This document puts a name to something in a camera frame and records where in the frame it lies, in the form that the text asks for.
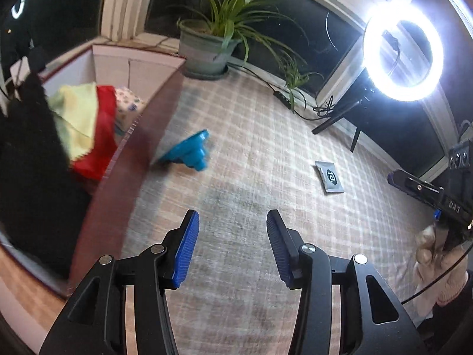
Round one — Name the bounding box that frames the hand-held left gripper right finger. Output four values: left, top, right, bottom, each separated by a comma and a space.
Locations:
266, 209, 429, 355

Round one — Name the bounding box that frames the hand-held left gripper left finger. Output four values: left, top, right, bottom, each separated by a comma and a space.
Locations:
39, 209, 200, 355

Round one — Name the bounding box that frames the brown storage box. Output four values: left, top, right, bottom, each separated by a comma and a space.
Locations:
0, 42, 189, 304

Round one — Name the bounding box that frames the red cloth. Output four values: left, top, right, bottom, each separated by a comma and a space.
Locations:
68, 85, 119, 182

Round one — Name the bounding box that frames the white dotted cloth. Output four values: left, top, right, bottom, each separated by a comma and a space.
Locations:
114, 87, 146, 134

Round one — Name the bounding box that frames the pale yellow cloth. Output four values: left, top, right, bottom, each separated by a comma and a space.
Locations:
48, 83, 100, 160

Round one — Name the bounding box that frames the black fleece glove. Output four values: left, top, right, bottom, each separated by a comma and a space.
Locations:
0, 70, 93, 278

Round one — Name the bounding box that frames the person's right forearm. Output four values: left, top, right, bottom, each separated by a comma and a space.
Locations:
417, 270, 473, 355

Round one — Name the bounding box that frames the person's right hand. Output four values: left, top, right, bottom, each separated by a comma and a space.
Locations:
412, 225, 470, 307

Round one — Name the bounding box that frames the plaid tablecloth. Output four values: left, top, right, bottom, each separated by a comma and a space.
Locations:
122, 70, 440, 355

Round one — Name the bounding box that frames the grey sachet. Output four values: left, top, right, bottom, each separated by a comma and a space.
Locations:
315, 160, 345, 194

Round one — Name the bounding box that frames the blue plastic toy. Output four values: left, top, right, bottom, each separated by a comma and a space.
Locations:
153, 129, 211, 172

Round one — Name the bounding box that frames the black tripod stand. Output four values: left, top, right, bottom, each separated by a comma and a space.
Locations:
311, 78, 374, 153

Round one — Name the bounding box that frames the potted spider plant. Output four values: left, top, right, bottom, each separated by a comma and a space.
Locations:
166, 0, 326, 113

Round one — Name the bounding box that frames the thin black cable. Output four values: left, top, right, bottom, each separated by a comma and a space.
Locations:
401, 244, 472, 306

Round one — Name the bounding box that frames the ring light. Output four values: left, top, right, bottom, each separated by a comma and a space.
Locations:
363, 0, 444, 102

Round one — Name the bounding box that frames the black power cable with switch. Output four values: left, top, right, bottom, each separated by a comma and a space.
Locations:
227, 63, 335, 121

